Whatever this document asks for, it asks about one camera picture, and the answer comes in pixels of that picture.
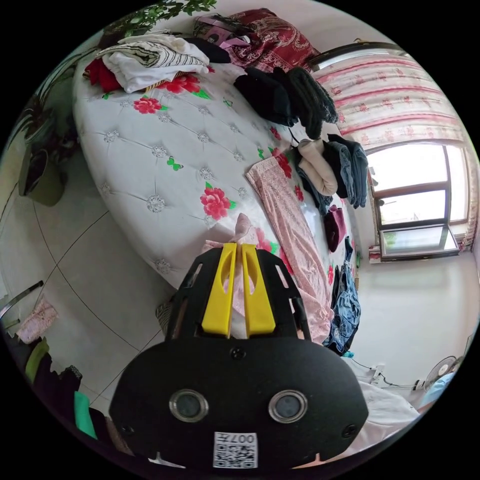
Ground pile of jeans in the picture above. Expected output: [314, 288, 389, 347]
[294, 133, 370, 215]

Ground pink striped floral curtain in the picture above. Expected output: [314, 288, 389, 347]
[313, 56, 474, 153]

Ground window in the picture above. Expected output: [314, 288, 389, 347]
[365, 142, 472, 262]

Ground white standing fan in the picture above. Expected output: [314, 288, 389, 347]
[412, 355, 466, 394]

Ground potted green plant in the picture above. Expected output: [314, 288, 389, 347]
[17, 0, 218, 208]

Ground pile of dark clothes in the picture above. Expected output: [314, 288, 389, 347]
[234, 66, 339, 140]

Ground pink pajama pants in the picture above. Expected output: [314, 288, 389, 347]
[200, 156, 336, 346]

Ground bed with floral quilt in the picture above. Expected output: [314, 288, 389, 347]
[72, 56, 363, 348]

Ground heap of blue garments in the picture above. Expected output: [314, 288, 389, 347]
[322, 236, 363, 357]

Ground dark red garment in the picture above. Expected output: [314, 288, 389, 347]
[323, 204, 347, 253]

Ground person's body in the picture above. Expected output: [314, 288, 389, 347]
[339, 356, 457, 457]

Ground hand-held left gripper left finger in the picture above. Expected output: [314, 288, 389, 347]
[201, 242, 238, 336]

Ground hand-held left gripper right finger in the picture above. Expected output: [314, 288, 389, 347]
[241, 242, 277, 335]

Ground red patterned folded blanket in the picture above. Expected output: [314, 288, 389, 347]
[224, 8, 322, 74]

